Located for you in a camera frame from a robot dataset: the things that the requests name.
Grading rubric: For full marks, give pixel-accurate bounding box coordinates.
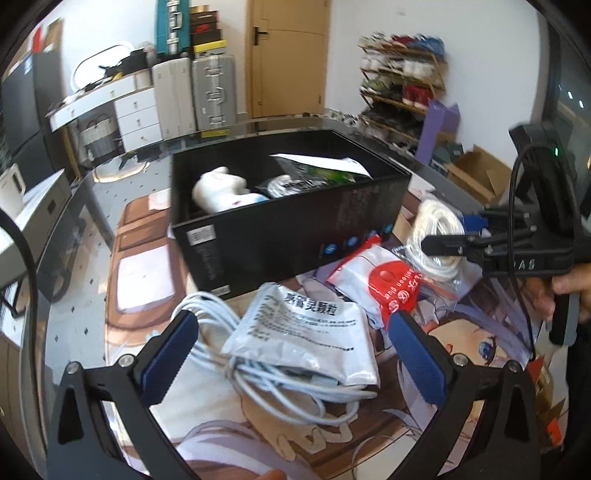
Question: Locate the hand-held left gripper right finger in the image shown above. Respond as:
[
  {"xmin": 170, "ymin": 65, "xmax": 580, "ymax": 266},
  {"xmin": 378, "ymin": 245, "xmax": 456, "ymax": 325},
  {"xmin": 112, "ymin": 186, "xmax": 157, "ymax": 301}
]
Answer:
[{"xmin": 388, "ymin": 310, "xmax": 541, "ymax": 463}]

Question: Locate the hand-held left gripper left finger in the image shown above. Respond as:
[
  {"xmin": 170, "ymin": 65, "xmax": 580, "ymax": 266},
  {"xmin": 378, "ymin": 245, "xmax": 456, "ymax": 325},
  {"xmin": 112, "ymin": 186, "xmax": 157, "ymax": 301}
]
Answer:
[{"xmin": 46, "ymin": 310, "xmax": 199, "ymax": 459}]

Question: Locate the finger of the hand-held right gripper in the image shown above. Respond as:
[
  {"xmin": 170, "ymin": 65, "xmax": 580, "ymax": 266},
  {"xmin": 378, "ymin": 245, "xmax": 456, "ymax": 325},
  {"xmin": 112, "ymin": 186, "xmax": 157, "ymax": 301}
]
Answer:
[
  {"xmin": 462, "ymin": 208, "xmax": 539, "ymax": 236},
  {"xmin": 421, "ymin": 233, "xmax": 485, "ymax": 257}
]

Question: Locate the white rope coil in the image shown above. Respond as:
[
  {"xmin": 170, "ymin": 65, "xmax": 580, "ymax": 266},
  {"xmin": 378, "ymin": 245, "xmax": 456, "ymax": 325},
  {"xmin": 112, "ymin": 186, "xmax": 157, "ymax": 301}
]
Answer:
[{"xmin": 392, "ymin": 198, "xmax": 468, "ymax": 315}]

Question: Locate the red label plastic bag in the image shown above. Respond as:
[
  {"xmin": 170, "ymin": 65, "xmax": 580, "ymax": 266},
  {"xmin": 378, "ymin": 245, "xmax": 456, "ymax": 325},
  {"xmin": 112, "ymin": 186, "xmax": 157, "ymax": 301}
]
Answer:
[{"xmin": 327, "ymin": 242, "xmax": 423, "ymax": 330}]

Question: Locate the silver medicine pouch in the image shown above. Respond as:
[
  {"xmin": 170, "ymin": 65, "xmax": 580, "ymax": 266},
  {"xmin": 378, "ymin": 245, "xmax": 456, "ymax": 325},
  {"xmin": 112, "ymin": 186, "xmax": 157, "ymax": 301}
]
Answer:
[{"xmin": 221, "ymin": 282, "xmax": 380, "ymax": 387}]

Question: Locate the white cable coil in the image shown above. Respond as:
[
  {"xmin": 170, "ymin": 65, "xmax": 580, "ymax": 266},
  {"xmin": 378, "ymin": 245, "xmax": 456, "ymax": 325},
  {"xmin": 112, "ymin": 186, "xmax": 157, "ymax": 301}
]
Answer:
[{"xmin": 168, "ymin": 293, "xmax": 377, "ymax": 441}]

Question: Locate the green white pouch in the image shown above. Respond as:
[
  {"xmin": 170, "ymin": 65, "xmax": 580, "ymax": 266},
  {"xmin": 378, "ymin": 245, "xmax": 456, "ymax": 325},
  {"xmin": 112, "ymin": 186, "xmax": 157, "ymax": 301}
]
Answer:
[{"xmin": 270, "ymin": 154, "xmax": 374, "ymax": 185}]

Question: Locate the black cardboard box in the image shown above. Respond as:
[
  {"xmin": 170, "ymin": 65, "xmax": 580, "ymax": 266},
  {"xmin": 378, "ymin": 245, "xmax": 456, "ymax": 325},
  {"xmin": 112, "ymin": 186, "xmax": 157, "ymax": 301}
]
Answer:
[{"xmin": 170, "ymin": 129, "xmax": 413, "ymax": 301}]

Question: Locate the white plush toy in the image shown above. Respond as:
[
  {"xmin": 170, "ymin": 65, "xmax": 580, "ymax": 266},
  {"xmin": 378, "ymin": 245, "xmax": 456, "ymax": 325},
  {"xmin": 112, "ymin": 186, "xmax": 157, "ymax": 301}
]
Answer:
[{"xmin": 191, "ymin": 166, "xmax": 271, "ymax": 214}]

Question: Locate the person's right hand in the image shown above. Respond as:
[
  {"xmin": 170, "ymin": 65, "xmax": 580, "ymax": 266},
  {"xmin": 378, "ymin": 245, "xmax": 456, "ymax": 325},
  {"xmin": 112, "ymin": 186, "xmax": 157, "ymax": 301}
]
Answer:
[{"xmin": 531, "ymin": 269, "xmax": 591, "ymax": 320}]

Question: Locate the open cardboard box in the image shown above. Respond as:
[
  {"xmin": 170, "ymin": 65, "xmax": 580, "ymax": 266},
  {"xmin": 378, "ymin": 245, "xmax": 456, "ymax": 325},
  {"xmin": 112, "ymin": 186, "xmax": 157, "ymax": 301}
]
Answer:
[{"xmin": 445, "ymin": 145, "xmax": 513, "ymax": 206}]

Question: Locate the printed anime mat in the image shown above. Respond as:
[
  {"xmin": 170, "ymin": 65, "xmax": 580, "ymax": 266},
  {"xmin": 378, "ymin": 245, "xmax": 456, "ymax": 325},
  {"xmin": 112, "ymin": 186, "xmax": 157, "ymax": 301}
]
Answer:
[{"xmin": 104, "ymin": 185, "xmax": 568, "ymax": 480}]

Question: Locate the purple box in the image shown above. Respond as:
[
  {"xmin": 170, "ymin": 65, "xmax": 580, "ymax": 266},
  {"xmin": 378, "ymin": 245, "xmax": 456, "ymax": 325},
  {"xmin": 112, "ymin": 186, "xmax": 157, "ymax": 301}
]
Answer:
[{"xmin": 417, "ymin": 102, "xmax": 462, "ymax": 163}]

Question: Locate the wooden shoe rack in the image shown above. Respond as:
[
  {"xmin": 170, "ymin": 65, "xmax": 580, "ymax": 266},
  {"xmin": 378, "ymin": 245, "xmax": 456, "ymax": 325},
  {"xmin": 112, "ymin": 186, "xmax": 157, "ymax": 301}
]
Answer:
[{"xmin": 358, "ymin": 34, "xmax": 448, "ymax": 148}]

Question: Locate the group of assorted shoes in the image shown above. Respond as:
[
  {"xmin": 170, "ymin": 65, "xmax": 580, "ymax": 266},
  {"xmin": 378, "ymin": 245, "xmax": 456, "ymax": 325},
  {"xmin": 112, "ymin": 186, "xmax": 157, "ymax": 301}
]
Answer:
[{"xmin": 332, "ymin": 32, "xmax": 448, "ymax": 153}]

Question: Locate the grey side table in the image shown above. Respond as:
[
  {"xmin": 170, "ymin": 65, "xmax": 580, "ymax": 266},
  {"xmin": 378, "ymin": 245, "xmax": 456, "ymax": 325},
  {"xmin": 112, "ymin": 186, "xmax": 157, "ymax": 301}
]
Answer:
[{"xmin": 0, "ymin": 168, "xmax": 72, "ymax": 287}]

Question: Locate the wicker basket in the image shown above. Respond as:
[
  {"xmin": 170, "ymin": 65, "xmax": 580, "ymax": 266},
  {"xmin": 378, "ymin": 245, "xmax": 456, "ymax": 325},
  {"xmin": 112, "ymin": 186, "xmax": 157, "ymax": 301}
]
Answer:
[{"xmin": 78, "ymin": 115, "xmax": 123, "ymax": 160}]

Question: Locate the wooden door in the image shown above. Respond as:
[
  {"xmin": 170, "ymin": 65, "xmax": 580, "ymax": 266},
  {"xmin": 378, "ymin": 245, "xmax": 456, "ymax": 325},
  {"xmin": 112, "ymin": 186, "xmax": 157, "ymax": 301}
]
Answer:
[{"xmin": 246, "ymin": 0, "xmax": 331, "ymax": 120}]

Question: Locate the white electric kettle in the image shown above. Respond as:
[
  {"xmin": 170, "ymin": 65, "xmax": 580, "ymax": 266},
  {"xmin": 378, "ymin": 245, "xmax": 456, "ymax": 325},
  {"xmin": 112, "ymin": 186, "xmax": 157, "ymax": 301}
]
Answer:
[{"xmin": 0, "ymin": 162, "xmax": 26, "ymax": 206}]

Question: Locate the white dresser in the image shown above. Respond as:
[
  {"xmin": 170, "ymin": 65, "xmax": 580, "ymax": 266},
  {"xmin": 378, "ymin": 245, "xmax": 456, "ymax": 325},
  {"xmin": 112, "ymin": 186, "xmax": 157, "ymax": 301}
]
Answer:
[{"xmin": 48, "ymin": 71, "xmax": 158, "ymax": 151}]

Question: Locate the white suitcase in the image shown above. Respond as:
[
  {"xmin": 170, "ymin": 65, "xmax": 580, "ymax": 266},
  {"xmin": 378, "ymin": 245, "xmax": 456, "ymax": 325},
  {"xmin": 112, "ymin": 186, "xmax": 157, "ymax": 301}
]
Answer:
[{"xmin": 151, "ymin": 58, "xmax": 197, "ymax": 139}]

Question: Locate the silver suitcase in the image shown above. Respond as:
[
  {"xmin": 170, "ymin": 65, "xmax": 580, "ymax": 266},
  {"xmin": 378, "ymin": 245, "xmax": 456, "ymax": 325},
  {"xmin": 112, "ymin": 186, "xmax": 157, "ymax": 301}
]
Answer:
[{"xmin": 191, "ymin": 53, "xmax": 238, "ymax": 132}]

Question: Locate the dark grey refrigerator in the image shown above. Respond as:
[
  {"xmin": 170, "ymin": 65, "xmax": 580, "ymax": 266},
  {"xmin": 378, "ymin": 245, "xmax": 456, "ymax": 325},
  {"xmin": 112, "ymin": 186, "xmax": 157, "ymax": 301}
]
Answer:
[{"xmin": 0, "ymin": 46, "xmax": 65, "ymax": 195}]

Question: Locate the black handbag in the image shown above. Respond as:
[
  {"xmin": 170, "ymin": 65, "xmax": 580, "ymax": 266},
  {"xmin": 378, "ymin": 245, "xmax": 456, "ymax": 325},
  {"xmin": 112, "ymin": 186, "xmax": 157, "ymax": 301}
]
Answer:
[{"xmin": 122, "ymin": 48, "xmax": 153, "ymax": 75}]

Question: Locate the oval mirror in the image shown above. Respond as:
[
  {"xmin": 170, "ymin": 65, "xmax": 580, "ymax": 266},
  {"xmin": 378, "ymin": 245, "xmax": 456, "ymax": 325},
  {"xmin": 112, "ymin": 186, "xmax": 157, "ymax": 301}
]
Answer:
[{"xmin": 71, "ymin": 41, "xmax": 134, "ymax": 90}]

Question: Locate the yellow black shoe box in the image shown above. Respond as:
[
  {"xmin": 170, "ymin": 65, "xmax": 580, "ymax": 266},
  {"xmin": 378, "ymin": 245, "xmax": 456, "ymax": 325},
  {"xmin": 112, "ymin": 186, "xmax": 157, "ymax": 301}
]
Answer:
[{"xmin": 193, "ymin": 41, "xmax": 229, "ymax": 58}]

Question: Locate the teal suitcase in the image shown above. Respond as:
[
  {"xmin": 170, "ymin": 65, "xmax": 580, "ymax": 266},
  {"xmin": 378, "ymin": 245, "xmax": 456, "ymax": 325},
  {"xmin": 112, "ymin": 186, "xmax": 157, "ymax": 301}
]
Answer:
[{"xmin": 154, "ymin": 0, "xmax": 192, "ymax": 58}]

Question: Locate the brown cardboard box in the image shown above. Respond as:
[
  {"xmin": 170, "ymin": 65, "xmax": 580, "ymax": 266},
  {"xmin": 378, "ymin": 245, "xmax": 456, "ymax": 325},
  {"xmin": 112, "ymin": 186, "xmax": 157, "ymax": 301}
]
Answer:
[{"xmin": 44, "ymin": 18, "xmax": 64, "ymax": 51}]

